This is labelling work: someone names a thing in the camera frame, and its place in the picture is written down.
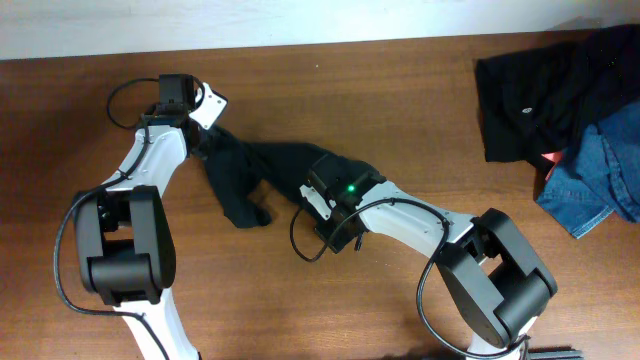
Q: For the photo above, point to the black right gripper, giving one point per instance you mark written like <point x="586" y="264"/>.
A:
<point x="323" y="232"/>

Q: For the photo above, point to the dark green cloth garment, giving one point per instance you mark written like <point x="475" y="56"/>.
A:
<point x="235" y="168"/>

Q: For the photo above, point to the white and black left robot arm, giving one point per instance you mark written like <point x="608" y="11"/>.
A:
<point x="125" y="250"/>

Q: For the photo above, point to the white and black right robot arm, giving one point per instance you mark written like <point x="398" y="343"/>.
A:
<point x="498" y="283"/>

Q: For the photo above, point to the blue denim jeans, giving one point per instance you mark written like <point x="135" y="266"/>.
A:
<point x="597" y="177"/>

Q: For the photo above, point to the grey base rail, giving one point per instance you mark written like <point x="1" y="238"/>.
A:
<point x="554" y="354"/>

